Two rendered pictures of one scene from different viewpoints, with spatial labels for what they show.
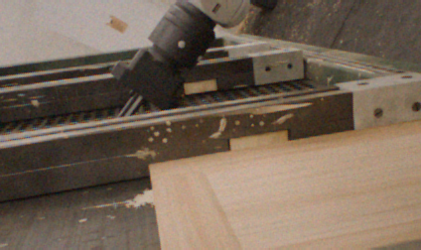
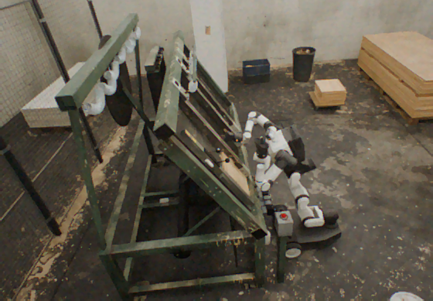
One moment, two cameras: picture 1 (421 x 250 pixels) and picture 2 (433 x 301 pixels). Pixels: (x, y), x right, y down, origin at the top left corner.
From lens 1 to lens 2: 212 cm
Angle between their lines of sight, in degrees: 22
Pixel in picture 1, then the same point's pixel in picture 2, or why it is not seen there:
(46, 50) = not seen: outside the picture
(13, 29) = not seen: outside the picture
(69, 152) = (219, 142)
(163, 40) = (236, 137)
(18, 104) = (204, 103)
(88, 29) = (199, 18)
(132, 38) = (205, 39)
